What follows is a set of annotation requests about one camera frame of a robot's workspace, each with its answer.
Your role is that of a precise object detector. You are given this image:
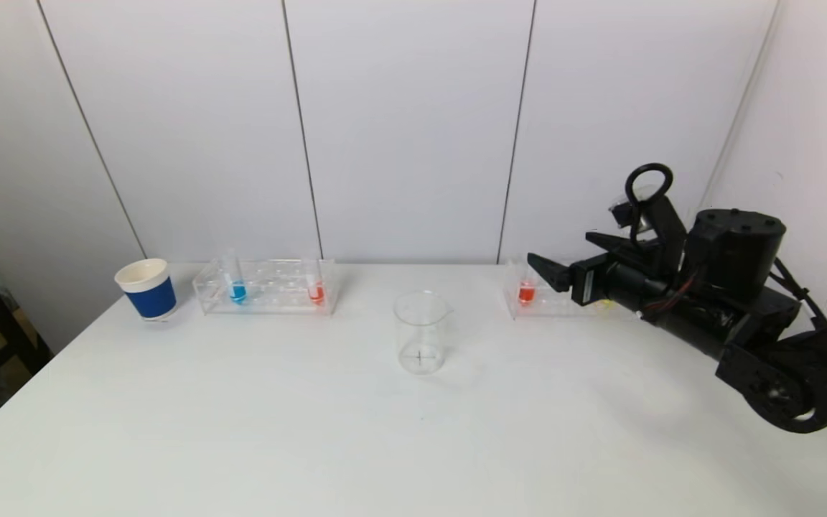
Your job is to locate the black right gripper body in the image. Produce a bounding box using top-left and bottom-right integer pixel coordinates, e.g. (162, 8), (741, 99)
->
(569, 239), (669, 314)

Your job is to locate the red pigment test tube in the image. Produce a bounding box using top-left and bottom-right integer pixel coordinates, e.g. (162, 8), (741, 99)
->
(304, 255), (327, 307)
(518, 264), (538, 307)

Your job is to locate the clear acrylic test tube rack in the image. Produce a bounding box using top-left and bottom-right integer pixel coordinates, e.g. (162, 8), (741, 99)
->
(504, 258), (645, 321)
(192, 258), (337, 317)

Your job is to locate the clear glass beaker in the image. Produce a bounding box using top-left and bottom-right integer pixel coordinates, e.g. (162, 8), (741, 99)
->
(393, 290), (454, 376)

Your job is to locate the blue pigment test tube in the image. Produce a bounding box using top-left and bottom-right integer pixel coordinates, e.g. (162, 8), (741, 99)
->
(221, 248), (248, 306)

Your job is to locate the blue and white paper cup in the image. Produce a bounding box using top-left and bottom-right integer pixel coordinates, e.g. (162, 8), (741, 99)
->
(114, 258), (178, 322)

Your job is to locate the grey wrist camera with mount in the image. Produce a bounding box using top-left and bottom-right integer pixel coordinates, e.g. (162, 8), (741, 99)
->
(609, 188), (688, 268)

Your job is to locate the black looped camera cable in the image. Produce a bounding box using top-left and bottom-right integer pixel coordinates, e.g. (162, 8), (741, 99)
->
(625, 164), (675, 216)

